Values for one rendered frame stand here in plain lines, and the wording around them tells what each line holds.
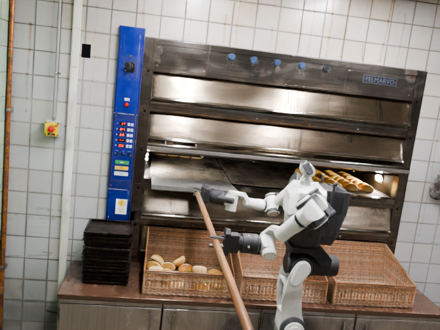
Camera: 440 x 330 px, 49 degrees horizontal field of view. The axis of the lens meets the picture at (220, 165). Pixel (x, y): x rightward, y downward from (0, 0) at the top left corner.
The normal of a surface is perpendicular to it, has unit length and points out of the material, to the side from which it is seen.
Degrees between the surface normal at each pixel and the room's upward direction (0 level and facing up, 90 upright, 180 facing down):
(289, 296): 114
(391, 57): 90
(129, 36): 90
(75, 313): 90
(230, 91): 70
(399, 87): 90
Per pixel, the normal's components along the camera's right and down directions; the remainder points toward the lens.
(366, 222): 0.15, -0.16
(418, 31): 0.11, 0.18
